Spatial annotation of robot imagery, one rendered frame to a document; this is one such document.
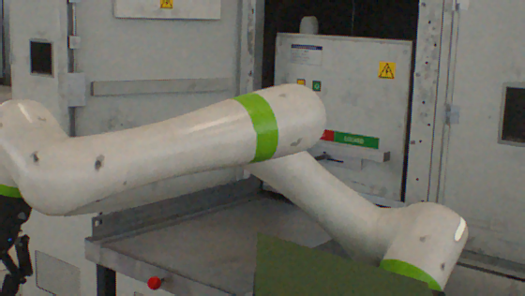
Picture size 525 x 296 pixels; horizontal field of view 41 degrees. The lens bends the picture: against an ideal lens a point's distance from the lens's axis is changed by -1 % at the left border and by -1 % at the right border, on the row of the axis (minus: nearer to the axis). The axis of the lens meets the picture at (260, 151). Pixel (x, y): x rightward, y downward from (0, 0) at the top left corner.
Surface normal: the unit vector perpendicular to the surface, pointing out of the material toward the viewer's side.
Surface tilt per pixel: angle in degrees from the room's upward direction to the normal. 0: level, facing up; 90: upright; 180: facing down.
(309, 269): 90
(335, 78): 90
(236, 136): 80
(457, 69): 90
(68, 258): 90
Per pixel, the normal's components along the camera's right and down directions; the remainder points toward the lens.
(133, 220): 0.78, 0.15
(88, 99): 0.53, 0.18
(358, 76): -0.63, 0.14
